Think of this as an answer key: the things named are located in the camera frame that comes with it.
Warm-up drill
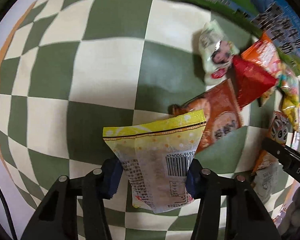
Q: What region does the red triangular snack packet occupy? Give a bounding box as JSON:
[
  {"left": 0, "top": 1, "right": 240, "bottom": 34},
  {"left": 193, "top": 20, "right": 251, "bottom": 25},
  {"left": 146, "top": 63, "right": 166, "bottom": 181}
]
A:
[{"left": 232, "top": 56, "right": 278, "bottom": 109}]

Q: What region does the panda print snack packet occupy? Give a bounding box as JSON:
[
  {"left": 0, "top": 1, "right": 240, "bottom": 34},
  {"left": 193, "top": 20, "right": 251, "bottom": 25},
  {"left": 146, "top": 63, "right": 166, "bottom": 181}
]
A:
[{"left": 266, "top": 110, "right": 300, "bottom": 147}]

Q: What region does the puffed snack packet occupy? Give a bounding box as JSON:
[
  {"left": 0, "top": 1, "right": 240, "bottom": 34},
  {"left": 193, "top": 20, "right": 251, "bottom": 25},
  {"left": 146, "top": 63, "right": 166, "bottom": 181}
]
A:
[{"left": 241, "top": 32, "right": 297, "bottom": 107}]

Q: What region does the white portrait snack packet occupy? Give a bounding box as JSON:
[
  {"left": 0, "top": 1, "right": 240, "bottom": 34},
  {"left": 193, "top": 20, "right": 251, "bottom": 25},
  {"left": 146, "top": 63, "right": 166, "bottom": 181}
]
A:
[{"left": 199, "top": 21, "right": 240, "bottom": 85}]

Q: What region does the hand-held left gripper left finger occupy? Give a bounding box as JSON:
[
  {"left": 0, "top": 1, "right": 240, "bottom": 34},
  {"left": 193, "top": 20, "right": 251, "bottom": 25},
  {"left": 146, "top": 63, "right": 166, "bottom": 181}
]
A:
[{"left": 20, "top": 158, "right": 124, "bottom": 240}]

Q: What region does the yellow crinkled snack packet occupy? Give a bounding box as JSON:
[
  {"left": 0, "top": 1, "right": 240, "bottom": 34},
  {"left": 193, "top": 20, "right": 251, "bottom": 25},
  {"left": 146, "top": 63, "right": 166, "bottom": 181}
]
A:
[{"left": 281, "top": 94, "right": 300, "bottom": 130}]

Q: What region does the black cable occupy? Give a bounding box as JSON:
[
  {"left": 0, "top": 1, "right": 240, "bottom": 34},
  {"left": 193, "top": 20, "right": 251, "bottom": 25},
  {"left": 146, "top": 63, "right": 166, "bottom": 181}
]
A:
[{"left": 0, "top": 170, "right": 18, "bottom": 240}]

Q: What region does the pale yellow snack packet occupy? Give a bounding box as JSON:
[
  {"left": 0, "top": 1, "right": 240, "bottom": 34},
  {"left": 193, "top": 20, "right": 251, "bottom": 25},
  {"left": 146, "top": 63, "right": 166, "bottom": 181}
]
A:
[{"left": 102, "top": 109, "right": 207, "bottom": 213}]

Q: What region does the green white checkered blanket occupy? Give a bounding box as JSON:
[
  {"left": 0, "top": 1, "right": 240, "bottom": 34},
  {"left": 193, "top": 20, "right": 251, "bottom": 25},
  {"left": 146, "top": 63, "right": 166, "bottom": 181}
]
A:
[{"left": 0, "top": 0, "right": 300, "bottom": 240}]

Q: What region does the orange white snack packet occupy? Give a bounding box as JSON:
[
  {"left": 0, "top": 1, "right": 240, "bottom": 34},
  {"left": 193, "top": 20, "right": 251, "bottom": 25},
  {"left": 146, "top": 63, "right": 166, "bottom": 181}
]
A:
[{"left": 250, "top": 150, "right": 294, "bottom": 205}]

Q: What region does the colourful candy packet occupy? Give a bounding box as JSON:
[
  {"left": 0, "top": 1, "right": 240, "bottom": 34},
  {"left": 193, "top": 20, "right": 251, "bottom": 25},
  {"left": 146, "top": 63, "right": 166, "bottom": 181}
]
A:
[{"left": 276, "top": 66, "right": 300, "bottom": 98}]

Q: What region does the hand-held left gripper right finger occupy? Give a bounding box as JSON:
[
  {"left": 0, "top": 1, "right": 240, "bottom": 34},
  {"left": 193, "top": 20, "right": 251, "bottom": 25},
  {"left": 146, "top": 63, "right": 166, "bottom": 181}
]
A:
[{"left": 186, "top": 159, "right": 282, "bottom": 240}]

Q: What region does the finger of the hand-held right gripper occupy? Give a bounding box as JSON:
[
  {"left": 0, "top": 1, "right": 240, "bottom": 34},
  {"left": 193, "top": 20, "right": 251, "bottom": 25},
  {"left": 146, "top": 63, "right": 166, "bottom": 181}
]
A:
[{"left": 261, "top": 137, "right": 300, "bottom": 183}]

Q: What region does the brown orange snack packet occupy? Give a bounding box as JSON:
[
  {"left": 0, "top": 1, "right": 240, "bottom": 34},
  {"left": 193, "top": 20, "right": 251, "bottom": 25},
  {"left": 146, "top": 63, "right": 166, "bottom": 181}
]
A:
[{"left": 168, "top": 79, "right": 243, "bottom": 154}]

